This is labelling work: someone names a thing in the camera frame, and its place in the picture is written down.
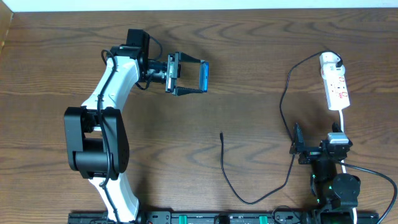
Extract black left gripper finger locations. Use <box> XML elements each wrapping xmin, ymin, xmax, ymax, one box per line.
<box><xmin>172</xmin><ymin>86</ymin><xmax>205</xmax><ymax>96</ymax></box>
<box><xmin>178</xmin><ymin>52</ymin><xmax>204</xmax><ymax>63</ymax></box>

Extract blue Galaxy smartphone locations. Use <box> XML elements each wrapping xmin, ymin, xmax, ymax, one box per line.
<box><xmin>199</xmin><ymin>61</ymin><xmax>209</xmax><ymax>92</ymax></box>

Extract black USB charging cable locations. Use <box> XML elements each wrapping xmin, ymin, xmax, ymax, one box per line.
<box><xmin>219</xmin><ymin>50</ymin><xmax>344</xmax><ymax>205</ymax></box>

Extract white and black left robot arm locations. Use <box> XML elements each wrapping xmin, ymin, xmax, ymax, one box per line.
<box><xmin>64</xmin><ymin>29</ymin><xmax>210</xmax><ymax>223</ymax></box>

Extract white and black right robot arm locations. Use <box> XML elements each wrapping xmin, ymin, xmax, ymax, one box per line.
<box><xmin>290</xmin><ymin>123</ymin><xmax>361</xmax><ymax>223</ymax></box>

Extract white power strip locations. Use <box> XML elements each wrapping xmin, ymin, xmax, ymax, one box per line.
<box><xmin>320</xmin><ymin>52</ymin><xmax>350</xmax><ymax>111</ymax></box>

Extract white power strip cord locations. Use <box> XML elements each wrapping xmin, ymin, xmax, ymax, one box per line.
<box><xmin>338</xmin><ymin>108</ymin><xmax>358</xmax><ymax>224</ymax></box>

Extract white USB wall charger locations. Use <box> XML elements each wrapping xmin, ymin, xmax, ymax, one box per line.
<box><xmin>321</xmin><ymin>63</ymin><xmax>346</xmax><ymax>80</ymax></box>

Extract black mounting rail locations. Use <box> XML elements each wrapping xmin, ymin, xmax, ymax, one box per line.
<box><xmin>67</xmin><ymin>210</ymin><xmax>379</xmax><ymax>224</ymax></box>

